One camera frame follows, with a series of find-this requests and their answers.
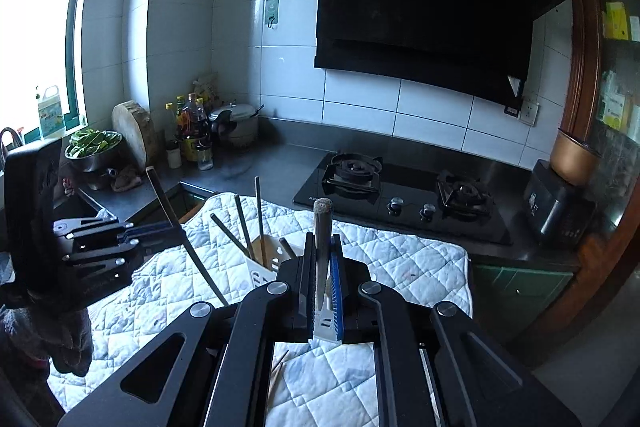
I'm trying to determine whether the white utensil holder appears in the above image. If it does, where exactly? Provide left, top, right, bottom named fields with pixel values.
left=244, top=233, right=335, bottom=344

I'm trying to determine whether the white quilted mat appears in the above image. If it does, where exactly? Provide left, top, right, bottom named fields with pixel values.
left=47, top=192, right=473, bottom=427

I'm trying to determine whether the clear detergent bottle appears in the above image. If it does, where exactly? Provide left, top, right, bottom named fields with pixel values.
left=37, top=86, right=66, bottom=138

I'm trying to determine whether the black range hood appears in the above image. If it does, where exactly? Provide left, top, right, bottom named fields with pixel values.
left=295, top=0, right=566, bottom=108

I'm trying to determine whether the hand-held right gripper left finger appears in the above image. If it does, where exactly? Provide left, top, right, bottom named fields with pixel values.
left=57, top=234, right=318, bottom=427

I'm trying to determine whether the copper-coloured pot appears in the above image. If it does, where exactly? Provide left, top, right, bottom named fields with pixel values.
left=550, top=129, right=603, bottom=185

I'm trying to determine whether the black countertop appliance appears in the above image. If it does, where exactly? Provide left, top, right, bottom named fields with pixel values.
left=524, top=159, right=596, bottom=248

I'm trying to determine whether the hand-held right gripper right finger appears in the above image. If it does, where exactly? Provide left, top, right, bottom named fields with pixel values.
left=322, top=234, right=583, bottom=427

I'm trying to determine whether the wooden chopstick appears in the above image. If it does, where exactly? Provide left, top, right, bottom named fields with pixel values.
left=146, top=167, right=231, bottom=307
left=312, top=198, right=334, bottom=312
left=254, top=177, right=265, bottom=267
left=234, top=196, right=255, bottom=258
left=210, top=213, right=253, bottom=260

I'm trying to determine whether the person's left forearm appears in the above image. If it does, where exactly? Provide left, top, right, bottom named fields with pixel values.
left=0, top=289, right=94, bottom=413

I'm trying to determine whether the yellow box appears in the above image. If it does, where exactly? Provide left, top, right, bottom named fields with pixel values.
left=605, top=2, right=631, bottom=40

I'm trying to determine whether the green cabinet door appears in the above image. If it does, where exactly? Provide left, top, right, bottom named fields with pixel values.
left=472, top=259, right=576, bottom=323

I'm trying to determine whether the brown cloth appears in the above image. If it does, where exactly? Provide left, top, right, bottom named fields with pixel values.
left=110, top=164, right=146, bottom=192

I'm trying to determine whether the wooden glass-door cabinet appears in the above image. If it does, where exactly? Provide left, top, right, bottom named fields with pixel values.
left=550, top=0, right=640, bottom=228

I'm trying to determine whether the steel pressure cooker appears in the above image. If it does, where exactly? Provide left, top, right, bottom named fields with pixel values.
left=209, top=102, right=263, bottom=142

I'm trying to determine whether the steel bowl of greens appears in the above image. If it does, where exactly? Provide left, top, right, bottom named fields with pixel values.
left=65, top=129, right=123, bottom=172

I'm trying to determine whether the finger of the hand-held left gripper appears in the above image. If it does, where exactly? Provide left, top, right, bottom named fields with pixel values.
left=54, top=217, right=177, bottom=241
left=62, top=236, right=177, bottom=266

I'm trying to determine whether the window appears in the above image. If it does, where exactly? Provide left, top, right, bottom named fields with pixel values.
left=0, top=0, right=108, bottom=142

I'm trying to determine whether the dark oil bottle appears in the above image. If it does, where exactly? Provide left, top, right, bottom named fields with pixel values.
left=180, top=93, right=211, bottom=162

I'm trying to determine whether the black gas stove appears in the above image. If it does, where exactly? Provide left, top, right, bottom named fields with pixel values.
left=292, top=152, right=513, bottom=245

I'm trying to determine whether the round wooden cutting board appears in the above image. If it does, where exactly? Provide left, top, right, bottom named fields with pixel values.
left=111, top=101, right=160, bottom=168

